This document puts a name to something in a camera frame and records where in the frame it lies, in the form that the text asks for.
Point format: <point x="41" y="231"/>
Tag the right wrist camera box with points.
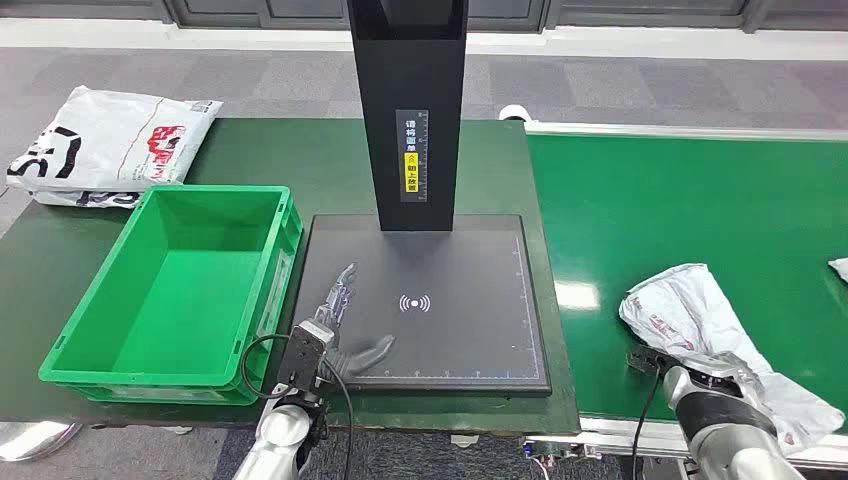
<point x="648" y="359"/>

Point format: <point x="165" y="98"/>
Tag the dark green table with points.
<point x="298" y="152"/>

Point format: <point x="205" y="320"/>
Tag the large grey parcel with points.
<point x="841" y="268"/>

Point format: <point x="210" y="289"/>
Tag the black and yellow label sticker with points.
<point x="412" y="172"/>

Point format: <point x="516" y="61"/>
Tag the black inbound scanner machine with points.
<point x="411" y="132"/>

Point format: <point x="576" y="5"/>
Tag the green plastic crate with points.
<point x="185" y="298"/>

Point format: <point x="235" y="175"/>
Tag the round silver metal base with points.
<point x="33" y="440"/>

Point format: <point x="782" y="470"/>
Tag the white bag with black print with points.
<point x="86" y="199"/>
<point x="106" y="139"/>

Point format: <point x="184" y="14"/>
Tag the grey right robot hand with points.
<point x="719" y="371"/>

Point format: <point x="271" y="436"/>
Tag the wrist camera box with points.
<point x="648" y="359"/>
<point x="301" y="354"/>

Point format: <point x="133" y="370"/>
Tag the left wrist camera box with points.
<point x="301" y="354"/>

